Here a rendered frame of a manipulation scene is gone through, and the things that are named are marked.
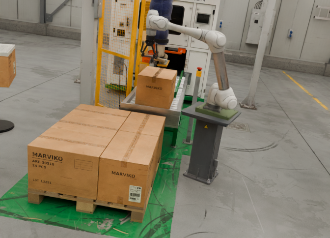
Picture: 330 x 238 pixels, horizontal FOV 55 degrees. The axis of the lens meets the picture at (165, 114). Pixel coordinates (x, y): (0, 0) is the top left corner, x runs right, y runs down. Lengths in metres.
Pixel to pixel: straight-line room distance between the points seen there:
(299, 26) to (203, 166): 9.81
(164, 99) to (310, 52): 9.72
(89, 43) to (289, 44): 9.35
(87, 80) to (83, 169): 2.09
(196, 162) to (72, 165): 1.38
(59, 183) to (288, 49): 10.90
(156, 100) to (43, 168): 1.54
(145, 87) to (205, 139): 0.94
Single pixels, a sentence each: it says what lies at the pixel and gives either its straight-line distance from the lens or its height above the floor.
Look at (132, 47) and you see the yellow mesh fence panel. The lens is 4.35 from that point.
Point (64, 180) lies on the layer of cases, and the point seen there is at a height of 0.28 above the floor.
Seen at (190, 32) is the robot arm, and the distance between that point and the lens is 2.96.
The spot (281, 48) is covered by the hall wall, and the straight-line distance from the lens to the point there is 12.66.
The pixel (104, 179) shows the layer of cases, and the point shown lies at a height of 0.35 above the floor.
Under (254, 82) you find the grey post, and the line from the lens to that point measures 6.52.
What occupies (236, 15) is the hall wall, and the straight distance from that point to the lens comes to 12.35.
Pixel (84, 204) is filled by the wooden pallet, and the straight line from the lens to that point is 2.87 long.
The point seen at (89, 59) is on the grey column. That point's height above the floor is 0.91.
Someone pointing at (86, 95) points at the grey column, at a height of 0.40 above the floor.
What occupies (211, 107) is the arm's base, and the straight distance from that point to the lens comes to 3.28.
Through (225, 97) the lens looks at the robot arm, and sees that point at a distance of 3.05.
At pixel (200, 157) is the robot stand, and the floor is 0.26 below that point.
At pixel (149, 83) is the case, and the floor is 0.86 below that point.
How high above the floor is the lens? 1.74
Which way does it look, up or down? 19 degrees down
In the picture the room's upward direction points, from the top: 7 degrees clockwise
